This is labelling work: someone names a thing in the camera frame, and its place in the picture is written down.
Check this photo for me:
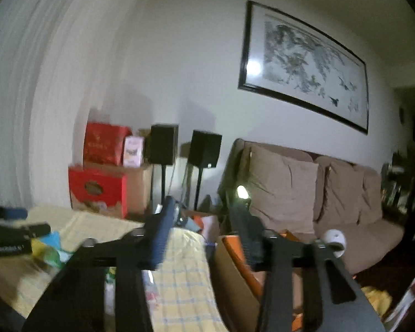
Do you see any dark cluttered shelf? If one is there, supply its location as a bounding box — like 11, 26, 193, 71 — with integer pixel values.
382, 141, 415, 239

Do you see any right black speaker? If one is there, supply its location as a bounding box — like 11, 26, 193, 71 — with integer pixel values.
188, 130, 222, 169

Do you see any red chocolate collection box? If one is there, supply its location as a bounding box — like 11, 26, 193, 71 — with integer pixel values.
68, 165, 128, 219

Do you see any middle brown sofa cushion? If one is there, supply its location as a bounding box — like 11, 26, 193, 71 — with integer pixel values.
318, 162, 364, 225

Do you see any open box of clutter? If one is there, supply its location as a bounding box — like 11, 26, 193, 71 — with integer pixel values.
174, 202, 220, 244

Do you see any right brown sofa cushion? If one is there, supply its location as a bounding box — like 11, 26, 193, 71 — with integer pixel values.
358, 169, 382, 225

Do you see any brown sofa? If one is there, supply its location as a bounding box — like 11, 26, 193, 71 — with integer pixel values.
219, 139, 404, 274

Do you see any pink white small box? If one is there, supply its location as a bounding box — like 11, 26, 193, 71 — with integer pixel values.
123, 136, 144, 168

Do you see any left brown sofa cushion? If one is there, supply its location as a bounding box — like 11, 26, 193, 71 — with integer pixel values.
246, 146, 318, 235

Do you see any left black speaker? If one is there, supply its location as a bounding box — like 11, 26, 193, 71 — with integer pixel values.
148, 124, 178, 166

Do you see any brown cardboard box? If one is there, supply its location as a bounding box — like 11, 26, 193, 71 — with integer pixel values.
84, 162, 152, 215

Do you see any white curtain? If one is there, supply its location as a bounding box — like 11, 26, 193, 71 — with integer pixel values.
0, 0, 147, 208

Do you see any black speaker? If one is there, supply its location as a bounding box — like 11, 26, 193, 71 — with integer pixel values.
188, 130, 222, 169
148, 124, 178, 166

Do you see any yellow blue plaid bedsheet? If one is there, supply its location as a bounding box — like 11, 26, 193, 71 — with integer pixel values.
0, 206, 226, 331

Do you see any framed ink painting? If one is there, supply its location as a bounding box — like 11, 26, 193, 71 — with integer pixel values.
238, 1, 369, 133

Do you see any orange lined cardboard box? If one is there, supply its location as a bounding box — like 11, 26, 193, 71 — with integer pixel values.
209, 229, 316, 332

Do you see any white nail lamp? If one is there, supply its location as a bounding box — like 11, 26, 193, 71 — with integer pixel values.
321, 229, 347, 259

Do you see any brown sofa cushion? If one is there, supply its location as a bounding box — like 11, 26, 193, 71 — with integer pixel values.
318, 162, 364, 225
358, 169, 382, 225
246, 146, 318, 235

